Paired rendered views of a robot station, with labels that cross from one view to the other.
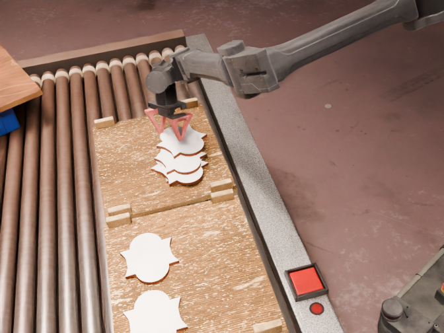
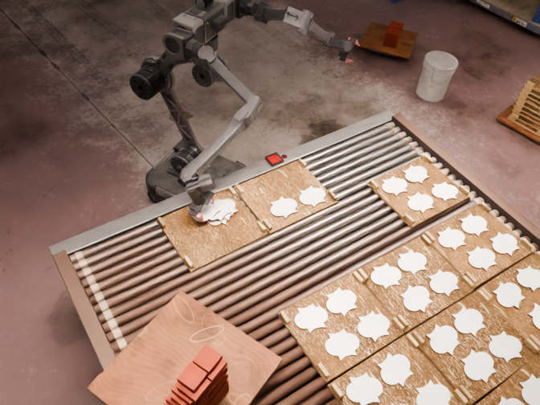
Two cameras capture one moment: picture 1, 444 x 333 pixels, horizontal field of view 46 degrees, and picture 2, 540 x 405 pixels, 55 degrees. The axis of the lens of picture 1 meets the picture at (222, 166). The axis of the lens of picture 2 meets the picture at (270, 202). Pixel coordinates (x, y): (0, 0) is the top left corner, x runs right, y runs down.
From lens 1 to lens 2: 2.52 m
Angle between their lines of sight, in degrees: 74
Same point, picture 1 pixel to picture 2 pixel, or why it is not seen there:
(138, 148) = (207, 238)
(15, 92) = (186, 306)
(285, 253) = (260, 168)
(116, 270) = (294, 218)
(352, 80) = not seen: outside the picture
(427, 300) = not seen: hidden behind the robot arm
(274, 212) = (238, 174)
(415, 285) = not seen: hidden behind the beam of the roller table
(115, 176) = (234, 241)
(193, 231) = (262, 197)
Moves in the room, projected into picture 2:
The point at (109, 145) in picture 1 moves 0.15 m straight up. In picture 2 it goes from (207, 254) to (206, 234)
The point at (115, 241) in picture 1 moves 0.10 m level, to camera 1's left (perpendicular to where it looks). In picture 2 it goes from (278, 224) to (287, 239)
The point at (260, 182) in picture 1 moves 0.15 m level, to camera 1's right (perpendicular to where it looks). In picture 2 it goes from (219, 182) to (210, 164)
